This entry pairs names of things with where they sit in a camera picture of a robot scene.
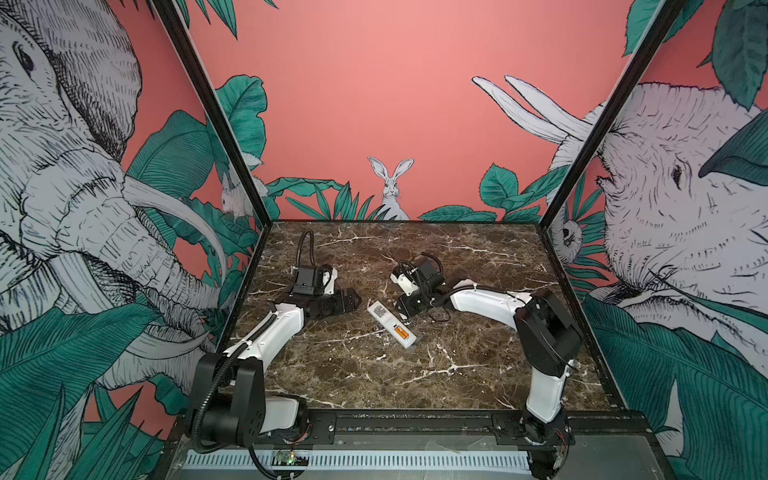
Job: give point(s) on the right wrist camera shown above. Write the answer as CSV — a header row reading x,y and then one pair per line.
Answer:
x,y
407,285

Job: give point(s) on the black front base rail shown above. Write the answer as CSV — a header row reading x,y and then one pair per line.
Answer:
x,y
507,427

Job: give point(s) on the black corner frame post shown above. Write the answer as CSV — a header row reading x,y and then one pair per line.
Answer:
x,y
172,22
653,37

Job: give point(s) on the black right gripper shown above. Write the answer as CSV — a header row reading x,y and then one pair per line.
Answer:
x,y
407,310

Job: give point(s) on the black right corner frame post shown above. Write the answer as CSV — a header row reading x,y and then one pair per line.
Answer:
x,y
653,37

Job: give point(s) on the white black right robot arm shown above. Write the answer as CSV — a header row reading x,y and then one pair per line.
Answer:
x,y
549,335

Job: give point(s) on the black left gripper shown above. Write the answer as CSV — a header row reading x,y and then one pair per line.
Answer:
x,y
339,306

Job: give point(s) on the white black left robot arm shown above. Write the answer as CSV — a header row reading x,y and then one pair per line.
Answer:
x,y
229,405

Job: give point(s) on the black left corner frame post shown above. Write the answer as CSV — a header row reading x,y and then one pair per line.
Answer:
x,y
172,22

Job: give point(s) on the white slotted cable duct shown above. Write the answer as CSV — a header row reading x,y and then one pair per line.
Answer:
x,y
337,460

